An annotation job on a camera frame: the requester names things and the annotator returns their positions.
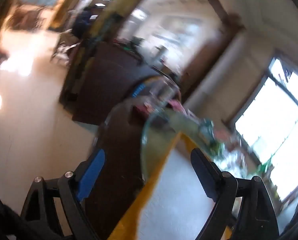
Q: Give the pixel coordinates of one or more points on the dark wooden cabinet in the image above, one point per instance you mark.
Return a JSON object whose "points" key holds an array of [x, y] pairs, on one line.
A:
{"points": [[101, 80]]}

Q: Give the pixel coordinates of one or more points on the wooden chair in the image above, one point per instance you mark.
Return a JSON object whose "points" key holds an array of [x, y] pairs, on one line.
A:
{"points": [[64, 47]]}

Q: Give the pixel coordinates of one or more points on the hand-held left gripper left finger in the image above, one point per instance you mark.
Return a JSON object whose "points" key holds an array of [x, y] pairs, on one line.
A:
{"points": [[94, 172]]}

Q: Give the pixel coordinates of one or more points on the yellow cardboard box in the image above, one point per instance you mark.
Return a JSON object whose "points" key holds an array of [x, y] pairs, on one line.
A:
{"points": [[179, 200]]}

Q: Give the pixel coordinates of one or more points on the clear plastic container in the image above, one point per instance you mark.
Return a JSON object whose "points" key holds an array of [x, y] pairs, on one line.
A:
{"points": [[161, 90]]}

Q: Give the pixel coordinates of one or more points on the window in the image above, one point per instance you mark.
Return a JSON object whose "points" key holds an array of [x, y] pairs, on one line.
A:
{"points": [[276, 120]]}

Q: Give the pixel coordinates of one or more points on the pink cloth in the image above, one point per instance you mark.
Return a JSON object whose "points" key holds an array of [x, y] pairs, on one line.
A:
{"points": [[175, 106]]}

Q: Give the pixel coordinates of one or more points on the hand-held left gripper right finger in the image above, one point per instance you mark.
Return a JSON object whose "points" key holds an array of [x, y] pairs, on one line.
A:
{"points": [[204, 177]]}

